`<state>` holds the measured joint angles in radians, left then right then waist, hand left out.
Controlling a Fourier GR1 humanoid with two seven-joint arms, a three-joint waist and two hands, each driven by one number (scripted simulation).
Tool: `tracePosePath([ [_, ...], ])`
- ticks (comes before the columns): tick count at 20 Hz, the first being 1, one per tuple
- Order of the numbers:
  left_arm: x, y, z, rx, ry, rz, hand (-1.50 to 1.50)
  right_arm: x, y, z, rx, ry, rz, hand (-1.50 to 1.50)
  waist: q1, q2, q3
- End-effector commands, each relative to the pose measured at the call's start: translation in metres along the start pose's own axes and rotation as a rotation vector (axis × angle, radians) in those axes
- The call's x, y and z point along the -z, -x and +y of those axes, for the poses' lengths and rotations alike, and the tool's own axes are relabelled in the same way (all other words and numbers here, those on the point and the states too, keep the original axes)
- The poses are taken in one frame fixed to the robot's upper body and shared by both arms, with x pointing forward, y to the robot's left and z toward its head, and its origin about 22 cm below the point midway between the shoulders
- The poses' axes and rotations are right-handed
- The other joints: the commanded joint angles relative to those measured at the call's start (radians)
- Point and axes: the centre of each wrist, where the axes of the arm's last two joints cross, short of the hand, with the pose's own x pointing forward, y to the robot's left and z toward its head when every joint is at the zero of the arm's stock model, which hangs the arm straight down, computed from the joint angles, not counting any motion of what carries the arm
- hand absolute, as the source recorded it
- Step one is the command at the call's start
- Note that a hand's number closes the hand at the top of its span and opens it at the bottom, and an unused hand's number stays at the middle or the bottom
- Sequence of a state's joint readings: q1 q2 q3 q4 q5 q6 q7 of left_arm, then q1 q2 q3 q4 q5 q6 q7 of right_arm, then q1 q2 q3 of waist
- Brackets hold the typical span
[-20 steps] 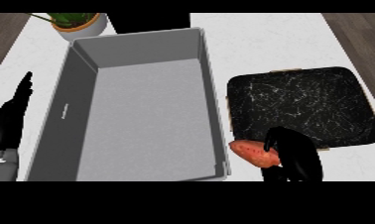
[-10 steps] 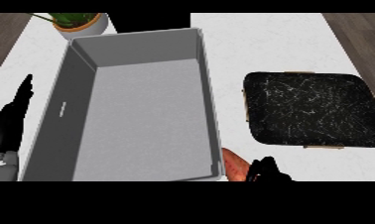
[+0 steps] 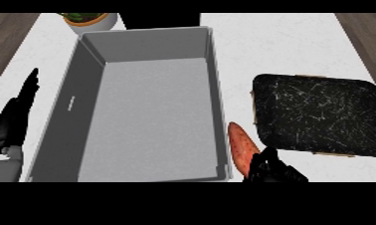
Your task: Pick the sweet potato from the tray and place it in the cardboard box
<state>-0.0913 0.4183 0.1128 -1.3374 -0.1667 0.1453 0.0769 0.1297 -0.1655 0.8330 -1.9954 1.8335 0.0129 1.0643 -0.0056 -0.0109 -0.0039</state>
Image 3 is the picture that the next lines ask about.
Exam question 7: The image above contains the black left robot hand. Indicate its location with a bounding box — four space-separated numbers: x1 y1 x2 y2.
0 67 41 155

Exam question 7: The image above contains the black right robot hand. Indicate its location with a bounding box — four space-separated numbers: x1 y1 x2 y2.
242 146 309 183

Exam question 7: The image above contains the orange sweet potato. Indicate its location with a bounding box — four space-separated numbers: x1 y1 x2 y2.
225 121 261 176

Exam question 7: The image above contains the black scratched tray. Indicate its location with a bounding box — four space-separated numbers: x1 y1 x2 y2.
249 73 376 157

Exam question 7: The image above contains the grey open box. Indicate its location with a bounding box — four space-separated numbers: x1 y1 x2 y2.
25 26 234 183

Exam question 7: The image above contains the white potted plant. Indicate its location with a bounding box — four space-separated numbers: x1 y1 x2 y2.
56 12 119 36

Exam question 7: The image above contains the black appliance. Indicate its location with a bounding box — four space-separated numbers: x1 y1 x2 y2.
118 12 202 31

